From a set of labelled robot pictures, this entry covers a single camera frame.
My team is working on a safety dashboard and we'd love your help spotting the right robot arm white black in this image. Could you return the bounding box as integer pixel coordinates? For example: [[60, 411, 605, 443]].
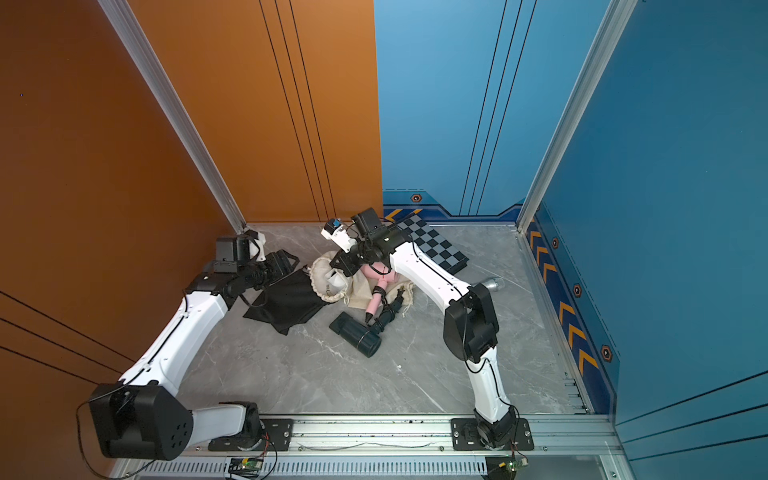
[[321, 208, 520, 449]]

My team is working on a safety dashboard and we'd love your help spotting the pink hair dryer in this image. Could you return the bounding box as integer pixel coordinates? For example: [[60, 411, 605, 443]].
[[362, 262, 397, 323]]

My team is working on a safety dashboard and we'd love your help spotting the green circuit board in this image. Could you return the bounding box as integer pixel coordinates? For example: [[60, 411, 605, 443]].
[[226, 457, 264, 479], [498, 456, 529, 478]]

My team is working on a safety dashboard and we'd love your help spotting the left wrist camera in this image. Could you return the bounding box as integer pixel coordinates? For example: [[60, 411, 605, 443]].
[[212, 230, 266, 273]]

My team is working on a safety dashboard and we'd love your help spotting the white hair dryer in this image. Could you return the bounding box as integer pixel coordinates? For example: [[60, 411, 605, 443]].
[[324, 269, 348, 296]]

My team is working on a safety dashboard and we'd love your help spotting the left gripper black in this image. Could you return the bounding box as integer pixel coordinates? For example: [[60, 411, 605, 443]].
[[239, 248, 299, 291]]

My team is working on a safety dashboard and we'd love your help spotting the black white chessboard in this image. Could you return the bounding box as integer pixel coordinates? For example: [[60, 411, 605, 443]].
[[397, 214, 469, 275]]

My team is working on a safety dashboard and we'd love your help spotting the black cloth bag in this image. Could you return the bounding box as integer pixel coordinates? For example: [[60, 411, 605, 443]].
[[243, 270, 327, 336]]

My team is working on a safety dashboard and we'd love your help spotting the beige drawstring bag under pink dryer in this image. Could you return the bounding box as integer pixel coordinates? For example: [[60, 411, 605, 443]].
[[347, 280, 415, 315]]

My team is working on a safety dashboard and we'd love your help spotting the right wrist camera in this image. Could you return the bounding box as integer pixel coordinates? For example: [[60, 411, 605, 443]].
[[321, 218, 357, 253]]

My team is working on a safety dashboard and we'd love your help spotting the beige drawstring bag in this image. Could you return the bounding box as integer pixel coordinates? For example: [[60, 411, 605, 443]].
[[347, 280, 415, 315], [309, 251, 372, 310]]

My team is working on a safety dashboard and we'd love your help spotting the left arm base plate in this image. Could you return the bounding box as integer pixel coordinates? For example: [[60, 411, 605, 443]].
[[207, 418, 294, 453]]

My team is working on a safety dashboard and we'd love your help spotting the aluminium front rail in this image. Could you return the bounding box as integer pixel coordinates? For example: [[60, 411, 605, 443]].
[[119, 412, 625, 463]]

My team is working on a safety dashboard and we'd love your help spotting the green circuit board right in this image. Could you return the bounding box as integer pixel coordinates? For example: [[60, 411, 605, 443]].
[[498, 456, 529, 478]]

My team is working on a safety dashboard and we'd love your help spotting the dark green hair dryer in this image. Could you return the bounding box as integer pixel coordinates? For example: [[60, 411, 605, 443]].
[[329, 299, 402, 358]]

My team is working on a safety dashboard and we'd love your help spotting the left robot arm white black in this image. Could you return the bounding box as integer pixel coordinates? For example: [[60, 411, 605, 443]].
[[82, 230, 299, 464]]

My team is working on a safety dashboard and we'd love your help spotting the silver cylinder flashlight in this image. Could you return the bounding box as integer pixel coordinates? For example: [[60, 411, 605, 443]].
[[474, 277, 505, 293]]

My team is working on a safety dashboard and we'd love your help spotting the green circuit board left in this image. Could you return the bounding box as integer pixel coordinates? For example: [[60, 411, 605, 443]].
[[226, 457, 264, 479]]

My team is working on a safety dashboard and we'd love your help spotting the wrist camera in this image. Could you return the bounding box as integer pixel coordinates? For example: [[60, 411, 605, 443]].
[[212, 230, 266, 273], [321, 218, 357, 253]]

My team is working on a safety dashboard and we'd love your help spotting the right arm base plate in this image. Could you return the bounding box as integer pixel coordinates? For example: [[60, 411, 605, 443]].
[[449, 417, 535, 452]]

